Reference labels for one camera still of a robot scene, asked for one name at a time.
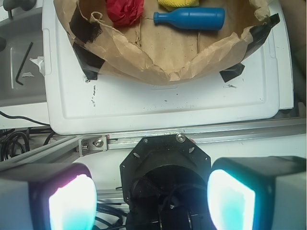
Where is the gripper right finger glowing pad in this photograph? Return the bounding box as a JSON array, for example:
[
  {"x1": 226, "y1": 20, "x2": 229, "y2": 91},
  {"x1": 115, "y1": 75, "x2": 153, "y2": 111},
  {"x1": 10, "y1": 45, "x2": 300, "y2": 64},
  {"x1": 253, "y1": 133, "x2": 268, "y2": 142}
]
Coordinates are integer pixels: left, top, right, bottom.
[{"x1": 207, "y1": 156, "x2": 307, "y2": 230}]

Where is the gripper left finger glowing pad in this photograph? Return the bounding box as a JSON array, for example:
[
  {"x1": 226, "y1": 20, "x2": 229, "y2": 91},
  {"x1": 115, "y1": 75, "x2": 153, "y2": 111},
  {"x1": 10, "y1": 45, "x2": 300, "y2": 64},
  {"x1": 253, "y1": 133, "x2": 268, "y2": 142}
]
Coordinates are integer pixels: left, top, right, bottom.
[{"x1": 0, "y1": 163, "x2": 97, "y2": 230}]

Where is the red crumpled cloth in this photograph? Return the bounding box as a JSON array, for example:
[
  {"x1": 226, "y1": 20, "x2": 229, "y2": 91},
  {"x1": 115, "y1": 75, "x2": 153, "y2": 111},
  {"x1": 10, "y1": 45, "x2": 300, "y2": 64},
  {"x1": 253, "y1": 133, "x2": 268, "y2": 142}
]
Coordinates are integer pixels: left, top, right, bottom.
[{"x1": 106, "y1": 0, "x2": 144, "y2": 26}]

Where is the yellow cloth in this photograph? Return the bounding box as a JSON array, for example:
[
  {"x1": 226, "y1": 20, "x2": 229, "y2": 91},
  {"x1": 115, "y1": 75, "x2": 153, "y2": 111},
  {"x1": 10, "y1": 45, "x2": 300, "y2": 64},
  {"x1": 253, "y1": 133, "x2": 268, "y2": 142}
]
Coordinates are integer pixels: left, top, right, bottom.
[{"x1": 158, "y1": 0, "x2": 200, "y2": 12}]

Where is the white plastic tray lid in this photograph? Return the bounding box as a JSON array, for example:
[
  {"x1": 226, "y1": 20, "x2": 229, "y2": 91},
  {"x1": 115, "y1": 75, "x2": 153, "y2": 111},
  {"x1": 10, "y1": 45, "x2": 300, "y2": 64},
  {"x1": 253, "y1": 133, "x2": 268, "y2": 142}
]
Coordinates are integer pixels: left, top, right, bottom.
[{"x1": 42, "y1": 0, "x2": 294, "y2": 135}]

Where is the black hex key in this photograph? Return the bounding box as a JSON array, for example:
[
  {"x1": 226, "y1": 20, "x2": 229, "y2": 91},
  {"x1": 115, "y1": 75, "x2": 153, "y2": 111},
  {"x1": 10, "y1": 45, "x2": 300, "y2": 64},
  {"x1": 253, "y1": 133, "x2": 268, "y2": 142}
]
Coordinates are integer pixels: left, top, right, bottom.
[{"x1": 15, "y1": 42, "x2": 34, "y2": 86}]

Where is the brown paper bag tray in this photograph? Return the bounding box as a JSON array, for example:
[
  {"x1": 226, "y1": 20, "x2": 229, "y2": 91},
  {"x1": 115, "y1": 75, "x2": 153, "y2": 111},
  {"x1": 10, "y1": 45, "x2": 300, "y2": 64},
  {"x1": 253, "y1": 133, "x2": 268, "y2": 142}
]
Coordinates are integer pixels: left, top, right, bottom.
[{"x1": 54, "y1": 0, "x2": 280, "y2": 85}]

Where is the blue plastic bottle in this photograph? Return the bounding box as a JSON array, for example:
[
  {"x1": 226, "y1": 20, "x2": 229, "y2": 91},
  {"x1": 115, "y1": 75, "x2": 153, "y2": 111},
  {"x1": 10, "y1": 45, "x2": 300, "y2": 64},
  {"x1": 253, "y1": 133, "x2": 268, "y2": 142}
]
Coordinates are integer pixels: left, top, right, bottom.
[{"x1": 153, "y1": 7, "x2": 225, "y2": 31}]

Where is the aluminium frame rail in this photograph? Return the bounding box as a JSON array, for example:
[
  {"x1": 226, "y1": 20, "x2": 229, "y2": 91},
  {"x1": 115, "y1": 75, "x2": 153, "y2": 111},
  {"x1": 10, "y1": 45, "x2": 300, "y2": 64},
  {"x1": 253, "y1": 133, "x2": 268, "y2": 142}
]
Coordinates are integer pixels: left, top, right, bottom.
[{"x1": 0, "y1": 116, "x2": 307, "y2": 163}]

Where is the metal corner bracket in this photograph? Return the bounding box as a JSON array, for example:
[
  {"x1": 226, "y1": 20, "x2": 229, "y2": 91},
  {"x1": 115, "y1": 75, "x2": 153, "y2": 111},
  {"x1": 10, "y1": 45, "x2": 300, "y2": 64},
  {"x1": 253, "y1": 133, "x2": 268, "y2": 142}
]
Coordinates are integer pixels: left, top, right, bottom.
[{"x1": 78, "y1": 135, "x2": 108, "y2": 157}]

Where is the black cable bundle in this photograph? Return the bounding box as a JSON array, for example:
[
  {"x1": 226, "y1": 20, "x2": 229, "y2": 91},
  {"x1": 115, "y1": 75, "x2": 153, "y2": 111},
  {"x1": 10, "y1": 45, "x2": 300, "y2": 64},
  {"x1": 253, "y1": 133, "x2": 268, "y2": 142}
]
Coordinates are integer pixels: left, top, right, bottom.
[{"x1": 0, "y1": 111, "x2": 58, "y2": 162}]

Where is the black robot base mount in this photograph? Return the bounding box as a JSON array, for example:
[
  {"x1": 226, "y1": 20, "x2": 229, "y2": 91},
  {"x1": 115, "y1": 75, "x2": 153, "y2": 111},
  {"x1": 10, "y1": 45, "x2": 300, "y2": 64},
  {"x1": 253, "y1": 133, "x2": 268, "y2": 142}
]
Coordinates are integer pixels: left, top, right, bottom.
[{"x1": 119, "y1": 147, "x2": 214, "y2": 230}]

